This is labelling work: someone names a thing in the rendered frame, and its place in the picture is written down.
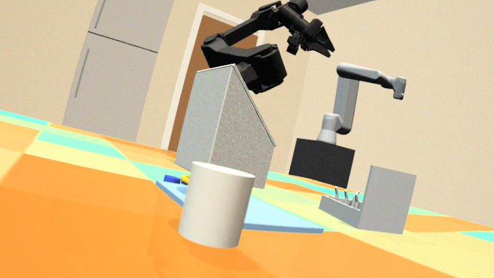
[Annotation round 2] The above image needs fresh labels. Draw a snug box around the light blue mat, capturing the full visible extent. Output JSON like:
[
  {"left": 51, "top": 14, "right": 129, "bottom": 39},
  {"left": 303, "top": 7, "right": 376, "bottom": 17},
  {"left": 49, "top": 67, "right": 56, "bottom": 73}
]
[{"left": 155, "top": 180, "right": 325, "bottom": 234}]

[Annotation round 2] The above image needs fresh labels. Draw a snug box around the yellow plate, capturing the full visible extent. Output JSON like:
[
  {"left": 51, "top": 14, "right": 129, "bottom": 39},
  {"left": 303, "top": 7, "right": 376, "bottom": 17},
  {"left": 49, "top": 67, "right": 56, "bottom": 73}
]
[{"left": 181, "top": 174, "right": 190, "bottom": 185}]

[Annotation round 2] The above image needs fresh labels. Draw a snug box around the white cylinder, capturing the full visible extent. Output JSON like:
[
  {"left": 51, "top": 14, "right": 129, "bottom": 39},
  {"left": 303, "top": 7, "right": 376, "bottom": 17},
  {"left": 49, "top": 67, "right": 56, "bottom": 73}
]
[{"left": 178, "top": 162, "right": 255, "bottom": 249}]

